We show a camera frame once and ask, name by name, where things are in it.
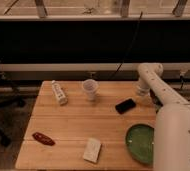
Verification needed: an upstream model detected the black eraser block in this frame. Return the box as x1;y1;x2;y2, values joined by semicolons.
115;99;136;114

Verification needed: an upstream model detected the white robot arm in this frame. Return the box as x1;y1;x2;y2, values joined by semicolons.
137;63;190;171

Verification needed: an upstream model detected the white toothpaste-like carton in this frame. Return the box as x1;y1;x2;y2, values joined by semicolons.
52;80;68;105

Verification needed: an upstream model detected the green round plate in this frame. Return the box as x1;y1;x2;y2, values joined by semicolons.
125;124;154;165

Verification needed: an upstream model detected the black hanging cable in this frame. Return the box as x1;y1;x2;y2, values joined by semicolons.
108;11;144;81

